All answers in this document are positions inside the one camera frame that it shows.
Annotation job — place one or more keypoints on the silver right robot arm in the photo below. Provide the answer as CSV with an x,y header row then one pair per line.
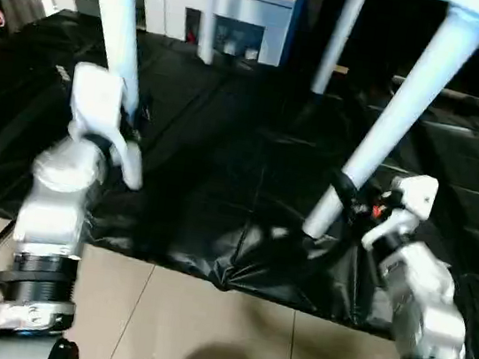
x,y
423,304

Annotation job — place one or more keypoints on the white plastic table leg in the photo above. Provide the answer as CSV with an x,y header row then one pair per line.
x,y
123,25
338,37
399,122
210,10

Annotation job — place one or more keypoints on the small tan tag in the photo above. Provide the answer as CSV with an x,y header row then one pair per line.
x,y
341,69

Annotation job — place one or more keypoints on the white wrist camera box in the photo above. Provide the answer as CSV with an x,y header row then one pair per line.
x,y
405,207
104,116

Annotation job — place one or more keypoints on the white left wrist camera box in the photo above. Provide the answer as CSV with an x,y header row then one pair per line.
x,y
104,116

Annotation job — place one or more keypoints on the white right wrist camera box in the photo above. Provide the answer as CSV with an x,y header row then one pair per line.
x,y
405,207

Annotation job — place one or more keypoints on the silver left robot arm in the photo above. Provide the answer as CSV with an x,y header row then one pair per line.
x,y
56,216

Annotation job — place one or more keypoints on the black plastic mat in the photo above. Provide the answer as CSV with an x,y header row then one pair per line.
x,y
242,162

